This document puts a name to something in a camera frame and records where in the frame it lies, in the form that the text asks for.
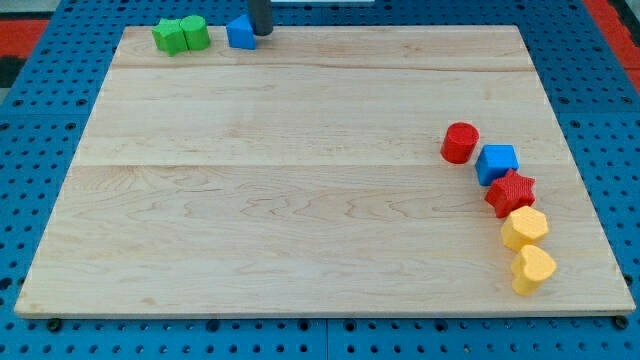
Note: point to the blue cube block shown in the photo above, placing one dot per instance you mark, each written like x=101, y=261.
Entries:
x=494, y=161

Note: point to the light wooden board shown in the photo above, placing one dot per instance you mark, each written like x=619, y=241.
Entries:
x=305, y=179

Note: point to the red cylinder block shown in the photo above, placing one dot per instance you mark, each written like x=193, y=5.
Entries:
x=459, y=142

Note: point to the blue triangle block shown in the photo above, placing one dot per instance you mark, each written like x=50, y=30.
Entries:
x=240, y=33

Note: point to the grey cylindrical pointer rod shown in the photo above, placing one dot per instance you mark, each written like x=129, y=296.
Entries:
x=260, y=16

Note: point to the red star block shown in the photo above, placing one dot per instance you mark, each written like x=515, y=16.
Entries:
x=510, y=192

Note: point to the green cylinder block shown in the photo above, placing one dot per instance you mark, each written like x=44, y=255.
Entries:
x=195, y=31

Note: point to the green star block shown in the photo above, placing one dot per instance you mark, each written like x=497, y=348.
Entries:
x=169, y=37

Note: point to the yellow hexagon block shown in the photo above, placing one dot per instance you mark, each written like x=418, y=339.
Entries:
x=524, y=226

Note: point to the yellow heart block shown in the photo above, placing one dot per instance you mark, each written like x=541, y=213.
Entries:
x=531, y=268

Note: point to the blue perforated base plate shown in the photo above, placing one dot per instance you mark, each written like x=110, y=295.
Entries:
x=50, y=100

